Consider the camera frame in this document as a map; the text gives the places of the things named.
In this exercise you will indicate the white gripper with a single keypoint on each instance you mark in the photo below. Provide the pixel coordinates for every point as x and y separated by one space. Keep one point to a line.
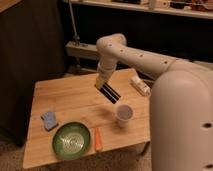
105 72

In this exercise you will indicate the black striped eraser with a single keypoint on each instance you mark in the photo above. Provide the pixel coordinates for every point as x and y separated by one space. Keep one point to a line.
110 93

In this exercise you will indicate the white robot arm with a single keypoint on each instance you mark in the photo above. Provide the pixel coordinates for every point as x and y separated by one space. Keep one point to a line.
181 104

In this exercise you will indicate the grey beam ledge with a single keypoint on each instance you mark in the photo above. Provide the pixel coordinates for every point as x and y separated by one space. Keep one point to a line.
89 51

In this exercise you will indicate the white striped object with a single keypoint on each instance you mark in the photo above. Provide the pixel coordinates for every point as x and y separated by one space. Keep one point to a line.
140 86

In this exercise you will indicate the wooden table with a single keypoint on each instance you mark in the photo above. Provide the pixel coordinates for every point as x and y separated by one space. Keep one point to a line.
76 99

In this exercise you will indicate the blue sponge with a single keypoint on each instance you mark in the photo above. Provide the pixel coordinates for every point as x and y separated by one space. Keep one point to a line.
49 120

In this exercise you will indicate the green bowl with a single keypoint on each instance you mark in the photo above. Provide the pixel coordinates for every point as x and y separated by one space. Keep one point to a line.
71 141

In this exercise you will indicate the wooden shelf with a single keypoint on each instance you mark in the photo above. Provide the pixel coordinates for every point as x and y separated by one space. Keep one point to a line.
146 6

